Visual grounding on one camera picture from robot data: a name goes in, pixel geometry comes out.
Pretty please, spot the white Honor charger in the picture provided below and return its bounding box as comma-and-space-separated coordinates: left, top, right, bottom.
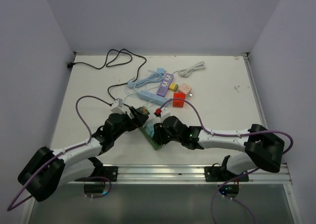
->
144, 118, 153, 127

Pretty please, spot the black power cable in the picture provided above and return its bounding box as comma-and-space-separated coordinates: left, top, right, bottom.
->
66, 48, 148, 101

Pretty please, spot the pink cube socket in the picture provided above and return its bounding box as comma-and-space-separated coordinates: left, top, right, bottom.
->
178, 83, 193, 96

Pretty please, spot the teal single port charger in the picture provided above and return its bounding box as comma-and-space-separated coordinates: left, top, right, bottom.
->
145, 124, 155, 135

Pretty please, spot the light blue power strip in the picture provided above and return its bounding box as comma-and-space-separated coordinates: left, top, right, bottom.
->
138, 90, 169, 106

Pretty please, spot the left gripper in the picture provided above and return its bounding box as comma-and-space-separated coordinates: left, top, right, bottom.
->
112, 106, 148, 140

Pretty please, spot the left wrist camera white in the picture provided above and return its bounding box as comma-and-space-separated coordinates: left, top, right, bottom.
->
111, 98, 124, 114

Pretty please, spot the green power strip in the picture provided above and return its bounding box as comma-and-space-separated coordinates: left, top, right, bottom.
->
140, 125, 162, 150

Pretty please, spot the right aluminium side rail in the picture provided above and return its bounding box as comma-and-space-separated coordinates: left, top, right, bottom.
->
241, 52, 279, 160

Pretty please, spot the red cube socket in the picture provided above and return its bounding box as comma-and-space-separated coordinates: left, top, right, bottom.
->
172, 92, 186, 108

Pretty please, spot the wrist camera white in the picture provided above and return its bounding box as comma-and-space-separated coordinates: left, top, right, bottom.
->
154, 107, 170, 119
111, 98, 124, 114

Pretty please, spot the thin mint cable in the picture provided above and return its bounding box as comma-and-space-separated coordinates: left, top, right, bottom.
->
123, 83, 161, 111

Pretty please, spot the dark green cube socket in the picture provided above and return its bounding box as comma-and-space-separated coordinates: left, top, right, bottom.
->
136, 106, 150, 116

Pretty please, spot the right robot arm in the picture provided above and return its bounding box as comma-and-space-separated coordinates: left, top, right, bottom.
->
151, 116, 284, 181

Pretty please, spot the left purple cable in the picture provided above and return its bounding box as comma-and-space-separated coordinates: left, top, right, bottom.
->
6, 95, 117, 212

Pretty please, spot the blue plug charger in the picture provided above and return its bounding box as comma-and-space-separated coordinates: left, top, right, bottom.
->
157, 68, 165, 76

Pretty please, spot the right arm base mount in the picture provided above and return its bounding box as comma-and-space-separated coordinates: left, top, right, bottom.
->
204, 153, 250, 182

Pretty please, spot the yellow plug adapter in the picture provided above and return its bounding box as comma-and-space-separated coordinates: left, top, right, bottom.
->
168, 83, 178, 92

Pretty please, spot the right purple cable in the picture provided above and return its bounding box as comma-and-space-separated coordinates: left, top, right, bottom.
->
160, 99, 295, 224

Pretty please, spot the purple power strip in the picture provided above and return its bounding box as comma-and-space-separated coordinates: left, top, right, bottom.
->
156, 73, 174, 97

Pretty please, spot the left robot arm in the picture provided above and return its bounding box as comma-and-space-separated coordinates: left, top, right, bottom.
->
17, 107, 149, 202

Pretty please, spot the white power strip cord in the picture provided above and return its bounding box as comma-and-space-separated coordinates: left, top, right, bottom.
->
171, 61, 206, 78

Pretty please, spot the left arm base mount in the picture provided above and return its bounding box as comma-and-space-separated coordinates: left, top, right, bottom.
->
76, 157, 119, 182

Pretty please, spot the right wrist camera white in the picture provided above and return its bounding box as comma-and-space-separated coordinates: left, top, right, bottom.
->
154, 107, 170, 119

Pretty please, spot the aluminium front rail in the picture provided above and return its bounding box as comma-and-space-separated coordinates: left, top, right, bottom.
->
32, 163, 289, 185

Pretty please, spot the purple cable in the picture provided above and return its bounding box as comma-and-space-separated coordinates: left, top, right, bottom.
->
6, 95, 117, 212
160, 99, 295, 224

